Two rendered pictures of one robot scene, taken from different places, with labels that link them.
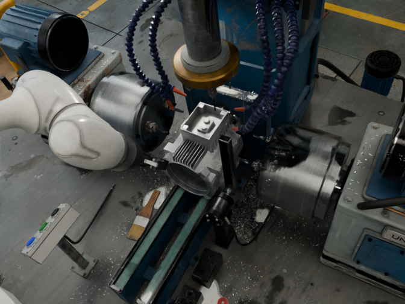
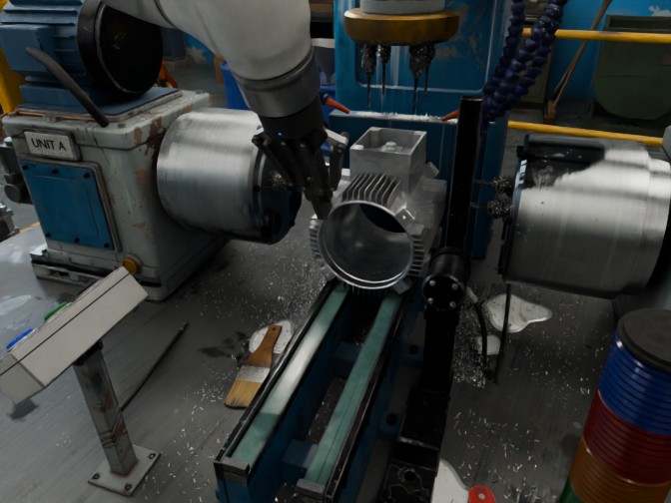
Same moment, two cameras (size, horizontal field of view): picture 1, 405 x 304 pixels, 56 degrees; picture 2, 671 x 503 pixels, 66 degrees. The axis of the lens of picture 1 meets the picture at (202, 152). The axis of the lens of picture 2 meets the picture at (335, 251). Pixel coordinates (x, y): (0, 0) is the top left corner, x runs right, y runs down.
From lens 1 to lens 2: 0.65 m
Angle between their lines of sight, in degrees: 26
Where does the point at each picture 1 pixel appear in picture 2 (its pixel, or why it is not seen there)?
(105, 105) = (193, 140)
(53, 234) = (84, 322)
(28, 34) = (59, 14)
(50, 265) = (34, 481)
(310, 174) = (621, 176)
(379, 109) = not seen: hidden behind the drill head
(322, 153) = (627, 147)
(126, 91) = (235, 116)
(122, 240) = (214, 412)
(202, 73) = (407, 14)
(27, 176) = not seen: outside the picture
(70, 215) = (127, 291)
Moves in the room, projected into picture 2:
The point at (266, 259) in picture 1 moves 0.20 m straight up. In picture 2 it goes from (531, 410) to (557, 305)
